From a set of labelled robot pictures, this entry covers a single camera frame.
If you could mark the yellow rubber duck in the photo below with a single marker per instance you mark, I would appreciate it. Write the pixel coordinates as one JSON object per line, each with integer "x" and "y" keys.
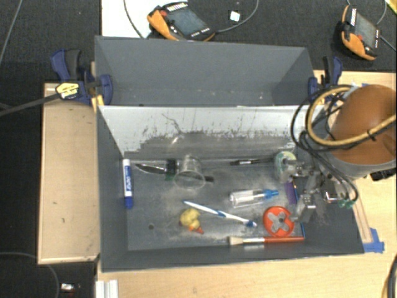
{"x": 190, "y": 218}

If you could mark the orange disc with grey cross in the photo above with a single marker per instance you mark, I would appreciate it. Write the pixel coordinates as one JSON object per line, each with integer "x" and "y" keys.
{"x": 278, "y": 221}

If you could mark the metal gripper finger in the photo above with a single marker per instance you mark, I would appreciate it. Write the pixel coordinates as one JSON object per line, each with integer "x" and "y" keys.
{"x": 298, "y": 169}
{"x": 305, "y": 210}

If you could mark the grey metal bin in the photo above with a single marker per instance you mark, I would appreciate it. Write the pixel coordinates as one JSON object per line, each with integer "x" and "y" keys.
{"x": 198, "y": 79}

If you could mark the clear spray bottle blue cap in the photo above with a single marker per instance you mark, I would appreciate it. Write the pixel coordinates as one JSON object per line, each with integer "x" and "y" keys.
{"x": 248, "y": 196}

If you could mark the black pen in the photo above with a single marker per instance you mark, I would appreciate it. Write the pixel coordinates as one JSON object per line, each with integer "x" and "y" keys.
{"x": 248, "y": 162}

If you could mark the blue and white toothbrush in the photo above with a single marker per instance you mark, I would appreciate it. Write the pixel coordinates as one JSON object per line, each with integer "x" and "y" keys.
{"x": 217, "y": 212}

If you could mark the white and green tape roll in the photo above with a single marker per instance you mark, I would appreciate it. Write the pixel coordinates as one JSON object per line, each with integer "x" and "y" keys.
{"x": 283, "y": 165}

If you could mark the black cylinder on white bracket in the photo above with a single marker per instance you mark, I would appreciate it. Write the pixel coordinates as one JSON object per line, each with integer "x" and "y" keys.
{"x": 383, "y": 175}

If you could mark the blue and white marker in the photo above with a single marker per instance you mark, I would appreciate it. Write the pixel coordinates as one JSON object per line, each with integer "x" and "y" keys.
{"x": 127, "y": 185}

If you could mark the thin blue stick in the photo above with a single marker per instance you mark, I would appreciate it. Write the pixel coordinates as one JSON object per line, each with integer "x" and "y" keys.
{"x": 302, "y": 230}

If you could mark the clear glass cup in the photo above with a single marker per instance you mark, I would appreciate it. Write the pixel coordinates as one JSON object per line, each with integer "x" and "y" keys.
{"x": 190, "y": 174}

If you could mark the pale wood board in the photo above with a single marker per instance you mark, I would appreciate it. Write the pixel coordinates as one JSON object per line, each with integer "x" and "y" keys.
{"x": 68, "y": 178}

